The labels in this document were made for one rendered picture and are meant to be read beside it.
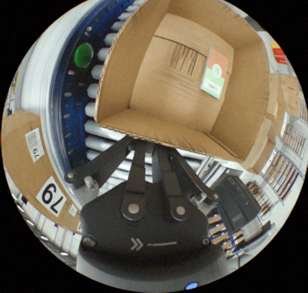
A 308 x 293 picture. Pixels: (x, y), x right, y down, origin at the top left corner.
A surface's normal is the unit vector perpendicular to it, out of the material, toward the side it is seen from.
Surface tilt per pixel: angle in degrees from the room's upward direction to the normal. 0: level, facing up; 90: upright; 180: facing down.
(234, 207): 90
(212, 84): 0
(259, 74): 90
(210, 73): 0
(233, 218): 90
